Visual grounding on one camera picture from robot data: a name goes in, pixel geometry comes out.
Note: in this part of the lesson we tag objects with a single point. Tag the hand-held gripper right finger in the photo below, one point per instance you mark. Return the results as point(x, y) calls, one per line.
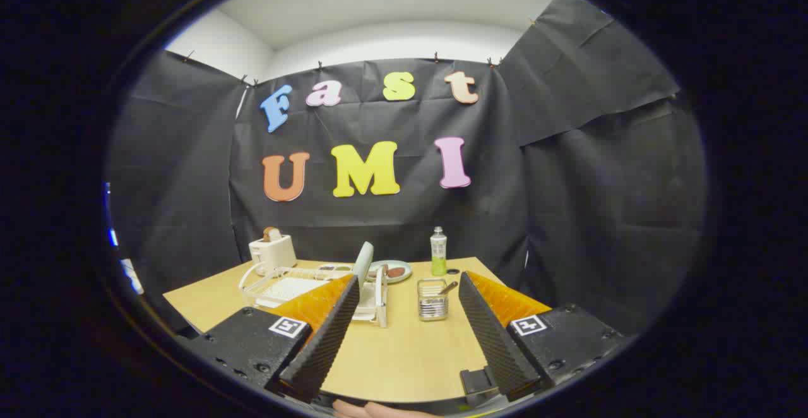
point(492, 336)

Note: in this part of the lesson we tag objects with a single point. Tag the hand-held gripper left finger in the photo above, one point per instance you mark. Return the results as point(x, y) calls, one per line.
point(322, 342)

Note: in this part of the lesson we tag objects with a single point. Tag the metal spoon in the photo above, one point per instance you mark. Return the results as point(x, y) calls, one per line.
point(449, 287)

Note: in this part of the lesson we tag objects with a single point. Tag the white divided grain dish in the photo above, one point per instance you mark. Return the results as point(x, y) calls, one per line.
point(334, 268)

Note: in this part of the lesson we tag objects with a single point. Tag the pale green plate with meat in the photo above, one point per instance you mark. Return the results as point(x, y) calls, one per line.
point(404, 278)

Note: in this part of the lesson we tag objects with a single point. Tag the green drink bottle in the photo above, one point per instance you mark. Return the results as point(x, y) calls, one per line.
point(438, 254)

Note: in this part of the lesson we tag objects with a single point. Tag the small brown meat piece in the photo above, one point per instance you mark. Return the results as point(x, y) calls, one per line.
point(396, 272)

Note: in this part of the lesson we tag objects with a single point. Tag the white toaster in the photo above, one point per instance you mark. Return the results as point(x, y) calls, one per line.
point(273, 252)

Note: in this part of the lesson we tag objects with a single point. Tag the bread slice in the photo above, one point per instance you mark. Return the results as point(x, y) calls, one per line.
point(273, 234)

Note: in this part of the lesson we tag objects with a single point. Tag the black backdrop cloth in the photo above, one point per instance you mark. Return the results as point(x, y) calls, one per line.
point(568, 216)

